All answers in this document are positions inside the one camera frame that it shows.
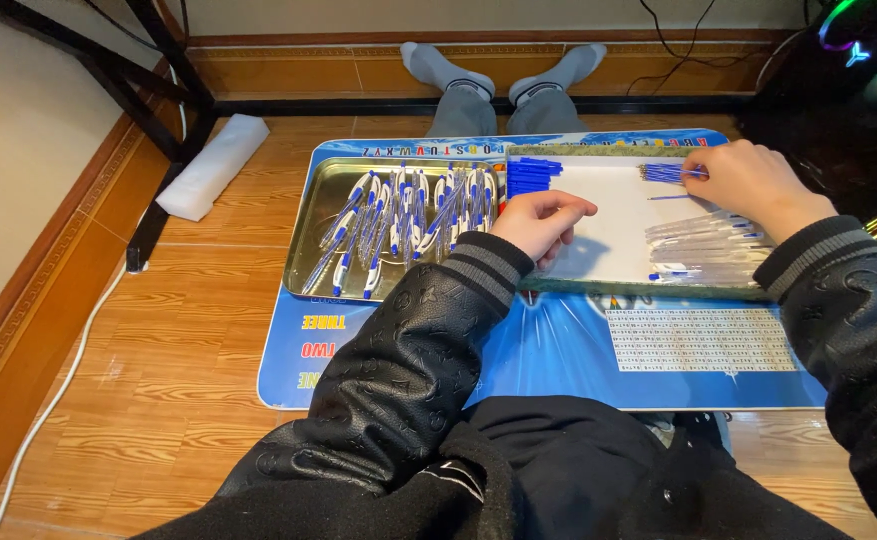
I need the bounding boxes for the person's right hand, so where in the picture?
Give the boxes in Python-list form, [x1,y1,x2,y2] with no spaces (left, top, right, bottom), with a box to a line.
[682,138,837,246]

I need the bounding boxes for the person's left hand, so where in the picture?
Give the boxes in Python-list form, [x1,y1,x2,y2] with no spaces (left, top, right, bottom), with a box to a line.
[491,189,599,272]

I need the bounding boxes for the bundle of blue refills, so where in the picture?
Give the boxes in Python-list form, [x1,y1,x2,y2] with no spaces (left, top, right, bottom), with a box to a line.
[637,162,690,186]

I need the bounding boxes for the white tray with green rim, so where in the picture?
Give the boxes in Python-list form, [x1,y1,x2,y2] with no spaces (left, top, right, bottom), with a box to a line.
[504,142,778,302]

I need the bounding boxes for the pile of blue pen caps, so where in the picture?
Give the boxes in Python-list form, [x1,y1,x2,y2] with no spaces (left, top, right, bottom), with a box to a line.
[507,156,564,201]

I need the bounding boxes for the pile of clear pen barrels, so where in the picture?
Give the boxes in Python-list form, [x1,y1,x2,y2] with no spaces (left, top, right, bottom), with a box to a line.
[644,209,775,287]

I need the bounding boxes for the person's right leg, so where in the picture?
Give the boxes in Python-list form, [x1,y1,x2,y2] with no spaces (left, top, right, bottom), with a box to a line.
[506,42,609,137]

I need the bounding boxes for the person's leg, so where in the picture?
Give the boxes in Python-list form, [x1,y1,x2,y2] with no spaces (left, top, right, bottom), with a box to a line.
[398,41,500,141]
[506,42,609,137]

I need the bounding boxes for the black computer case with lights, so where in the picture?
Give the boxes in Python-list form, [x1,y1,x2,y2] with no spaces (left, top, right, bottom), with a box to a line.
[737,0,877,258]

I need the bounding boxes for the blue printed low table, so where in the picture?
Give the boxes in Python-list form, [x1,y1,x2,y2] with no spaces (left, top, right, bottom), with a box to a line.
[256,128,830,413]

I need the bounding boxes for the heap of blue-white pens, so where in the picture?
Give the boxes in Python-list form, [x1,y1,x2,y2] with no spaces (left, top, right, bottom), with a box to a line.
[301,160,500,300]

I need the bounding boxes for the person's left leg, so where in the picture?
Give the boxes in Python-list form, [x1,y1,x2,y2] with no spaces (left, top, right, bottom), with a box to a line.
[398,41,500,141]

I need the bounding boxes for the gold metal tray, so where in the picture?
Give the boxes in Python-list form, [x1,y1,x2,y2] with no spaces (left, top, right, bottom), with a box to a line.
[282,156,512,306]

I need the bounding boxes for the person's black jacket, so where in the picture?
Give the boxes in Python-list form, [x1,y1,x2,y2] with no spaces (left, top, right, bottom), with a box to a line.
[129,395,853,540]

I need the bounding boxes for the white foam block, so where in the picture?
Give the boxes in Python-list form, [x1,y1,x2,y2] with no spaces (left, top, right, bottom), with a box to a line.
[154,113,271,224]

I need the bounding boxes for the black cables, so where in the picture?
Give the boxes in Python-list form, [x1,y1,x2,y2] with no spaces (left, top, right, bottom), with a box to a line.
[624,0,773,96]

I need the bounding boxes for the black metal desk frame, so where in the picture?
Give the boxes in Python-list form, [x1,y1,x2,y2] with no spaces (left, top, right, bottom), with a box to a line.
[0,0,754,275]

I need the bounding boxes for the white cable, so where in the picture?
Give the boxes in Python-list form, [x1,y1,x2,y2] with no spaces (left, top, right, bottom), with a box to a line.
[0,66,189,540]

